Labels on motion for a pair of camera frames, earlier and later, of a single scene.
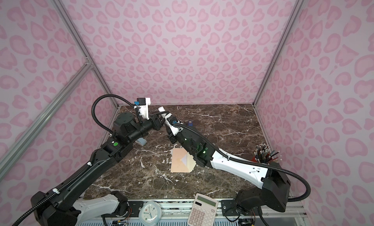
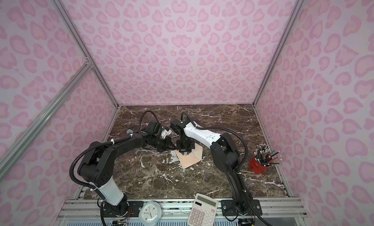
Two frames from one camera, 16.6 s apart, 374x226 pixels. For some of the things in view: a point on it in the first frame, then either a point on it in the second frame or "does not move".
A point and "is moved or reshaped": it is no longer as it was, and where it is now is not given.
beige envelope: [182, 161] is moved or reshaped
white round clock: [150, 213] does not move
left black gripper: [156, 121] → [167, 146]
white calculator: [203, 211] does not move
